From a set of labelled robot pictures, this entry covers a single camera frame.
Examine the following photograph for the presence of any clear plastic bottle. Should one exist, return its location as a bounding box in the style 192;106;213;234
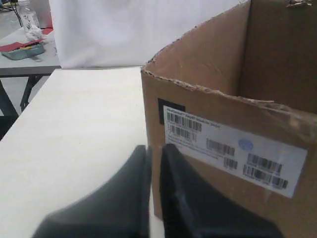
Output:
18;0;40;32

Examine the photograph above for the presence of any teal tray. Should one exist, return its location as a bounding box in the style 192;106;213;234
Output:
1;43;45;60

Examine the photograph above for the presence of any brown cardboard box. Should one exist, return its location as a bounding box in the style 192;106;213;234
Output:
141;0;317;238

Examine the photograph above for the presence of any white fabric backdrop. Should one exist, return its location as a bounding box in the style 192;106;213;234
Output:
50;0;239;68

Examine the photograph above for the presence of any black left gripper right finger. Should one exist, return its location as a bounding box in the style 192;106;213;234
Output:
159;144;283;238

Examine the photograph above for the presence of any crumpled white paper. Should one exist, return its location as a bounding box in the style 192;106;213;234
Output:
25;25;43;41

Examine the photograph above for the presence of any white barcode shipping label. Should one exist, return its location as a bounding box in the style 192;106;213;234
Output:
163;106;308;198

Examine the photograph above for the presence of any grey side table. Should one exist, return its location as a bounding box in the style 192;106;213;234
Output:
0;24;62;117

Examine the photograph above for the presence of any red paper sheet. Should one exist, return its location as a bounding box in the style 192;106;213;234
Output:
0;40;43;52

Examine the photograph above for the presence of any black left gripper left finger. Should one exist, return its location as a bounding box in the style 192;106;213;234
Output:
33;145;152;238

